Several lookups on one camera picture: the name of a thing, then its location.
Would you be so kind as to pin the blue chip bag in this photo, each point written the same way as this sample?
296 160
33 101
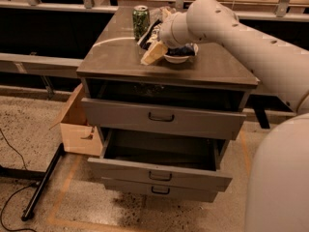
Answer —
152 36

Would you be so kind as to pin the cardboard box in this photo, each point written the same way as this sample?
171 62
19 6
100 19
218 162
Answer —
78 136

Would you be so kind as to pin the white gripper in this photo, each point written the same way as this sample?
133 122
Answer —
168 33

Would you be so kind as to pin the clear plastic water bottle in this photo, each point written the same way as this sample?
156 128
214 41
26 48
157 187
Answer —
155 14

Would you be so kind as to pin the top grey drawer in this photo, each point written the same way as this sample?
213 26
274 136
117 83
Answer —
163 119

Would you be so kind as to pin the bottom grey drawer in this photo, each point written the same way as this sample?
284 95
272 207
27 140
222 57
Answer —
160 191

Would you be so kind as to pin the black metal floor bar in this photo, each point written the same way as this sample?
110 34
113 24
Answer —
29 211

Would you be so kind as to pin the middle open grey drawer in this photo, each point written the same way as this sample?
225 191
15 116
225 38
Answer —
160 159

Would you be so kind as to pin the green soda can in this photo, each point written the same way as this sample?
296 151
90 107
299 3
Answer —
141 21

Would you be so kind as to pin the grey drawer cabinet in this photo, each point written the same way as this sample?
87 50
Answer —
212 80

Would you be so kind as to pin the white paper bowl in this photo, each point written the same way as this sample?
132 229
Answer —
177 59

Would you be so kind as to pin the grey metal rail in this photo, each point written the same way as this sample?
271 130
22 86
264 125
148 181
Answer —
39 65

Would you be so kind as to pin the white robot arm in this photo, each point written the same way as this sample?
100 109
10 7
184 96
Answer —
278 186

